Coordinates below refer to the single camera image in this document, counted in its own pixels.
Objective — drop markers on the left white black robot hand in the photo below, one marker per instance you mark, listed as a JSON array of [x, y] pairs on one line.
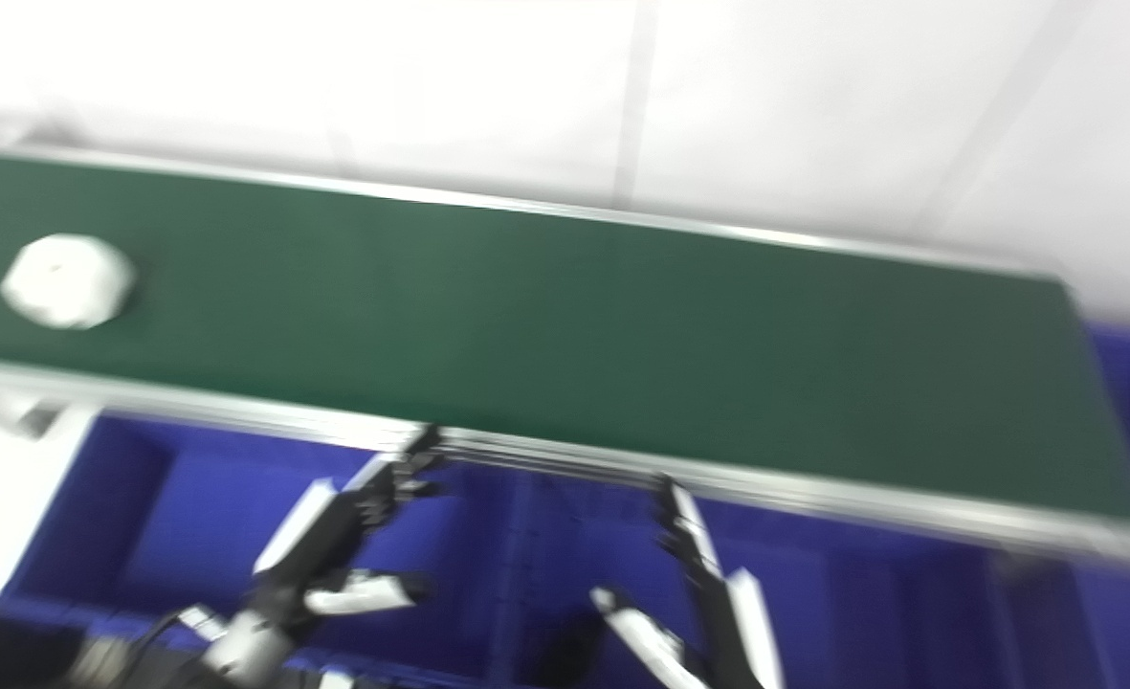
[[321, 541]]

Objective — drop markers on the green conveyor belt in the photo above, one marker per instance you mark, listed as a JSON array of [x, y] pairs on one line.
[[564, 325], [813, 493]]

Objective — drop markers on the grey conveyor support bracket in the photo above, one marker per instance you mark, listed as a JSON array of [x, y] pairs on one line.
[[10, 411]]

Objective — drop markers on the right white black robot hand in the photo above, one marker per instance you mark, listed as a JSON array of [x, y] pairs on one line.
[[718, 622]]

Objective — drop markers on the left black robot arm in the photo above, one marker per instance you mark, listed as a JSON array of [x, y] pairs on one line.
[[19, 660]]

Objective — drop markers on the white cylindrical plastic part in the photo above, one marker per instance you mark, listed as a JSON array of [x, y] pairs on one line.
[[67, 281]]

